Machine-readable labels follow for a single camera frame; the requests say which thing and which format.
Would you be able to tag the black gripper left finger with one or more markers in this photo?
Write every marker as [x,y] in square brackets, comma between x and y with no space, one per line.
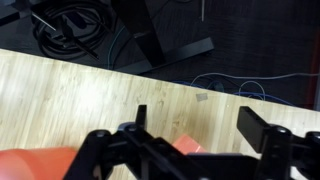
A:
[110,160]

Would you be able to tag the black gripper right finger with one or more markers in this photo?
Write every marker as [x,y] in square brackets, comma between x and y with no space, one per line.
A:
[286,153]

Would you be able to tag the grey tape patch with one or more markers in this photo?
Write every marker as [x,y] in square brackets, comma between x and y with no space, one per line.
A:
[202,97]

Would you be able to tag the black desk leg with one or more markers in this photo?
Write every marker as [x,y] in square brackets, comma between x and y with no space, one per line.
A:
[146,36]

